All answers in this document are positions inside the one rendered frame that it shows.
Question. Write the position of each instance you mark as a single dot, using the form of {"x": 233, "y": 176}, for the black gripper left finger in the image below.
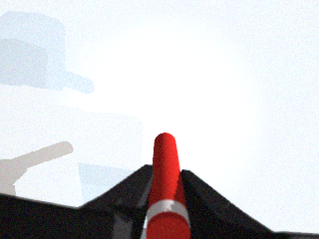
{"x": 118, "y": 213}

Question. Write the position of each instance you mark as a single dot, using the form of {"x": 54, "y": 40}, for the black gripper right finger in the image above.
{"x": 212, "y": 216}

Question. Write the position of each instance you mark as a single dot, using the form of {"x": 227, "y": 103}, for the dark red peg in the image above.
{"x": 167, "y": 216}

